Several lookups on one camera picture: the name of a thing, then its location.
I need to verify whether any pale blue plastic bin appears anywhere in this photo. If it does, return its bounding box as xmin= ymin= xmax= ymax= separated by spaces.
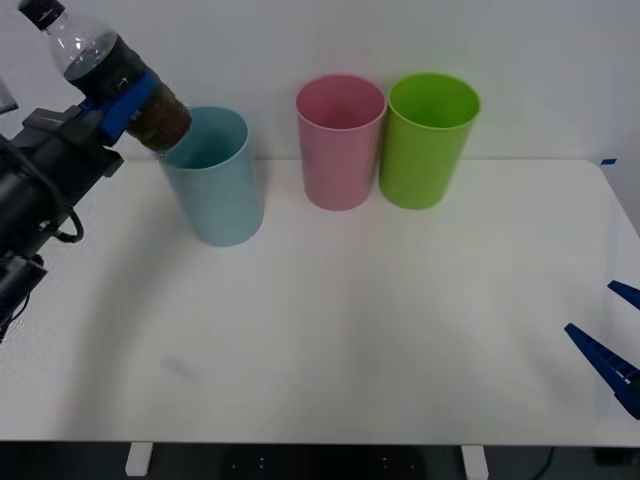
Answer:
xmin=158 ymin=105 xmax=266 ymax=249

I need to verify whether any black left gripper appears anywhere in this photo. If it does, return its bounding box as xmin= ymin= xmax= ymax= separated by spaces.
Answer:
xmin=9 ymin=72 xmax=165 ymax=202

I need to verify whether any green plastic bin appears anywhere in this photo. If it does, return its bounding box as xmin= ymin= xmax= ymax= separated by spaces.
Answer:
xmin=377 ymin=72 xmax=483 ymax=212

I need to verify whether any dark plastic bottle black cap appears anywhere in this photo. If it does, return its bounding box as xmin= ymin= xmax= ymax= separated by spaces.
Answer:
xmin=18 ymin=0 xmax=194 ymax=152

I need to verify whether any white table leg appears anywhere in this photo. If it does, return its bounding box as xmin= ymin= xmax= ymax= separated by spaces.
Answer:
xmin=460 ymin=444 xmax=490 ymax=479
xmin=124 ymin=442 xmax=153 ymax=478

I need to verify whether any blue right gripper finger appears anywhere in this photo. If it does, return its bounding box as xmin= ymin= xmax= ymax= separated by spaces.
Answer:
xmin=606 ymin=280 xmax=640 ymax=310
xmin=564 ymin=322 xmax=640 ymax=421

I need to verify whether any pink plastic bin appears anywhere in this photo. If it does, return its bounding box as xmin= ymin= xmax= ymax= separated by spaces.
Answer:
xmin=294 ymin=73 xmax=388 ymax=213

